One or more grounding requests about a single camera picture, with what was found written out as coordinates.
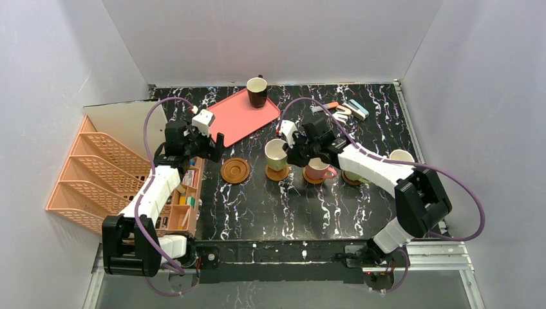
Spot green mug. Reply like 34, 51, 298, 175
342, 171, 370, 184

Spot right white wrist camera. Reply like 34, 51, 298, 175
276, 120, 297, 148

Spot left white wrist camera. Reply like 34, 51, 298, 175
191, 109, 215, 137

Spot pink serving tray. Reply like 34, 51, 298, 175
207, 89, 281, 147

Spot brown grooved wooden coaster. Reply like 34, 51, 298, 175
220, 158, 251, 184

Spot pink mug large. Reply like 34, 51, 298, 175
389, 149, 415, 162

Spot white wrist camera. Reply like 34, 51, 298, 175
191, 109, 215, 137
276, 120, 297, 148

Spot white board sheet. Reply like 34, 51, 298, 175
83, 100, 167, 159

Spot orange file rack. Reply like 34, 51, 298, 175
46, 117, 150, 234

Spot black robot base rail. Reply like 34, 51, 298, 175
91, 238, 475, 299

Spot light wooden coaster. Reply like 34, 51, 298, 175
303, 169, 325, 185

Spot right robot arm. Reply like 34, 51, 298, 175
277, 120, 452, 264

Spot plain brown coaster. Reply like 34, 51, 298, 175
265, 165, 290, 182

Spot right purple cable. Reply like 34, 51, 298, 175
276, 97, 486, 293

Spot orange desk organiser box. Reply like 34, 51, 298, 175
166, 158, 204, 236

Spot orange white marker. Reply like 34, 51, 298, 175
310, 102, 339, 113

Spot yellow-green mug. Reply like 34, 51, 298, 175
265, 138, 287, 171

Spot black mug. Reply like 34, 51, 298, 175
246, 75, 268, 109

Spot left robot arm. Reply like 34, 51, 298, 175
102, 117, 225, 277

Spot dark brown wooden coaster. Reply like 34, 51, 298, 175
341, 173, 362, 185

